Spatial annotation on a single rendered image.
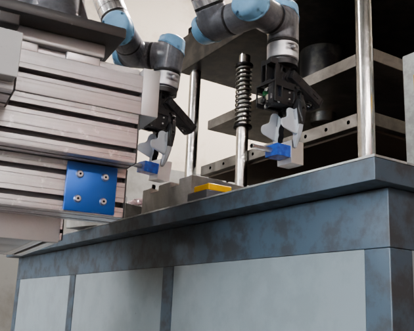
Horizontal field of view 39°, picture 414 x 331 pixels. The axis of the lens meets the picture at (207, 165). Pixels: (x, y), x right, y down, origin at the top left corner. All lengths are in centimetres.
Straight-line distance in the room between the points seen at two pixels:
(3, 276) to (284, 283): 305
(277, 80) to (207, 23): 23
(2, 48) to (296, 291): 61
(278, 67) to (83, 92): 53
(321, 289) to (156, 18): 393
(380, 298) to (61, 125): 57
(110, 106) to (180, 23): 382
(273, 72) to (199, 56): 165
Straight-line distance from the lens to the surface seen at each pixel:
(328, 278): 99
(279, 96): 134
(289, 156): 134
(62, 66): 104
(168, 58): 160
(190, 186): 141
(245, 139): 265
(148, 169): 152
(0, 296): 397
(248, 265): 116
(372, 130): 206
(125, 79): 106
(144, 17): 472
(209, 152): 458
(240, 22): 139
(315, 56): 280
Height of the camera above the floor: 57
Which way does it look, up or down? 14 degrees up
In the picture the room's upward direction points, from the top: 2 degrees clockwise
